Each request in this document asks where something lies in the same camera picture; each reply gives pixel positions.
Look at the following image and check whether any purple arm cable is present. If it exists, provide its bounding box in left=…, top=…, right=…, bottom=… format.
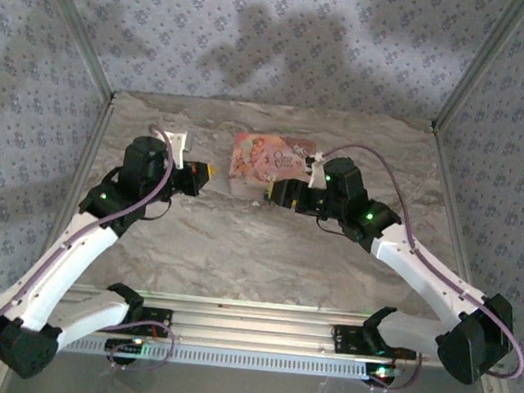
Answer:
left=299, top=139, right=524, bottom=384
left=0, top=109, right=177, bottom=385

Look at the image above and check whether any aluminium frame post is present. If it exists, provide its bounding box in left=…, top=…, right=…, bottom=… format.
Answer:
left=20, top=0, right=126, bottom=103
left=432, top=0, right=524, bottom=141

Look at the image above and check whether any aluminium table edge rail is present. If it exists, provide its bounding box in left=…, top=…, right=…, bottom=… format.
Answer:
left=0, top=82, right=118, bottom=393
left=405, top=122, right=524, bottom=393

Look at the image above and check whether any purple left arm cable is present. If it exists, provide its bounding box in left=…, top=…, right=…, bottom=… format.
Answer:
left=0, top=109, right=177, bottom=385

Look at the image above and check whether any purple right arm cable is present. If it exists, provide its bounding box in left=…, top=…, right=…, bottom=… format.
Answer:
left=299, top=139, right=524, bottom=384

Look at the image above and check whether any pink illustrated storybook box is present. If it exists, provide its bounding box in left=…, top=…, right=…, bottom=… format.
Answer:
left=226, top=129, right=321, bottom=198

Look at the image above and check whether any perforated grey cable tray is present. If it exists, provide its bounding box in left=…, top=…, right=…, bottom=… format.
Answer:
left=60, top=331, right=398, bottom=387

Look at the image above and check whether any controller board with green light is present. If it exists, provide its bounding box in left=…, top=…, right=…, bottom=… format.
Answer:
left=104, top=335, right=150, bottom=367
left=361, top=362, right=400, bottom=389

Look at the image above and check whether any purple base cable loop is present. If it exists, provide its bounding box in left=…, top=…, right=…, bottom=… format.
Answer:
left=366, top=348, right=424, bottom=393
left=105, top=315, right=178, bottom=375

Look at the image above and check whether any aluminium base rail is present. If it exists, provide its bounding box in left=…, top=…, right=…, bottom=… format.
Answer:
left=56, top=282, right=446, bottom=366

